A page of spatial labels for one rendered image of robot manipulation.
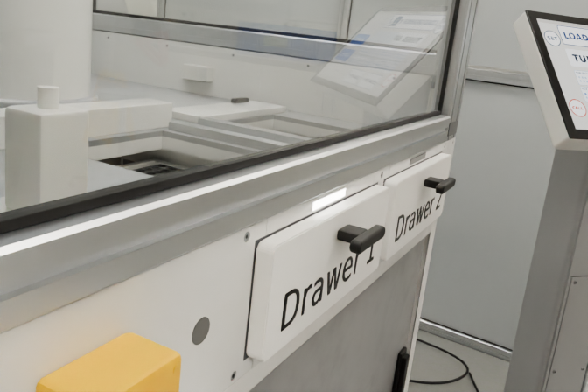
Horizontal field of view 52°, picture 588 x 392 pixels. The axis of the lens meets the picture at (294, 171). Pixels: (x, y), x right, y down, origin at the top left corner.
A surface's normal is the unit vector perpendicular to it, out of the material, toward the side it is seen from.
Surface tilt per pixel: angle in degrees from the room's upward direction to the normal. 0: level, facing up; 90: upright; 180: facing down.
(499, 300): 90
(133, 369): 0
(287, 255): 90
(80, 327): 90
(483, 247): 90
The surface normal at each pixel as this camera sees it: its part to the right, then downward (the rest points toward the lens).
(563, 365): 0.31, 0.26
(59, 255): 0.87, 0.20
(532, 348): -0.94, -0.03
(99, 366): 0.11, -0.97
